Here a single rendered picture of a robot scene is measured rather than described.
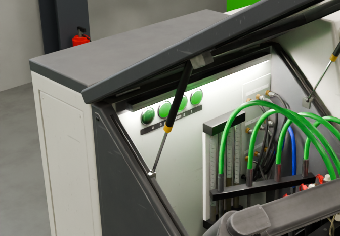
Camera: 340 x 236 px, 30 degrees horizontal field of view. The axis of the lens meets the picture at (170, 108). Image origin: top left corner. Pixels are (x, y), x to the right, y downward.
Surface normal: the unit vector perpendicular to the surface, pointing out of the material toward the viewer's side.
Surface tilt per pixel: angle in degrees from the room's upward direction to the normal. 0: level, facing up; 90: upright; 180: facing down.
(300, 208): 41
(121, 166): 90
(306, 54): 90
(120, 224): 90
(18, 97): 0
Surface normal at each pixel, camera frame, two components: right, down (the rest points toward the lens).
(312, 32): -0.74, 0.30
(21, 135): -0.03, -0.91
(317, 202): 0.40, -0.50
